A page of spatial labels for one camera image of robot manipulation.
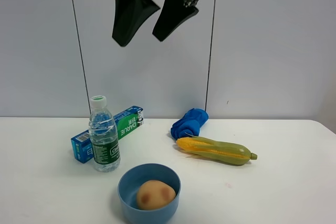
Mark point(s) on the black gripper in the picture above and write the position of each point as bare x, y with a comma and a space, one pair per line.
131, 14

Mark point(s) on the tan toy potato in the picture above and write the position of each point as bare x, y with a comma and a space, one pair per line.
154, 194

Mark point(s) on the green blue toothpaste box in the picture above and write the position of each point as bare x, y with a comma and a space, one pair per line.
126, 121

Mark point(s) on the blue rolled cloth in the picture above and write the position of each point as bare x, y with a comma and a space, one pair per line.
189, 124

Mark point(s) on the clear plastic water bottle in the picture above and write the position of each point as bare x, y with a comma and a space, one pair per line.
103, 135

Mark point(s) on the toy corn cob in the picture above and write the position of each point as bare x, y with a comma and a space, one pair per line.
225, 152

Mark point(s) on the blue plastic bowl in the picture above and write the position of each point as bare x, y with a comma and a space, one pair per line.
130, 183

